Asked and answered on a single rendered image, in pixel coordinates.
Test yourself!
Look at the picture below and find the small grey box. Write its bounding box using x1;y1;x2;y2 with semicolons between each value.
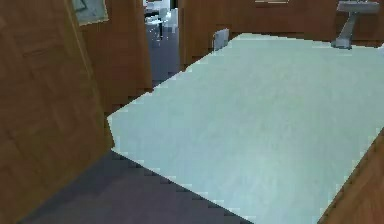
213;28;231;52

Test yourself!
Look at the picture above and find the white table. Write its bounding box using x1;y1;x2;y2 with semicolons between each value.
145;17;167;38

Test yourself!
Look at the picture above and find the brown wooden room door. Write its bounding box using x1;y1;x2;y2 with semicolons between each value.
0;0;116;224

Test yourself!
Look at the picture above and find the pale wall bar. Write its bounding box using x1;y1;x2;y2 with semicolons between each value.
254;0;290;5

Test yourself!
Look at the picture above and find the pale framed wall picture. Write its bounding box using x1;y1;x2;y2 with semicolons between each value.
71;0;110;27

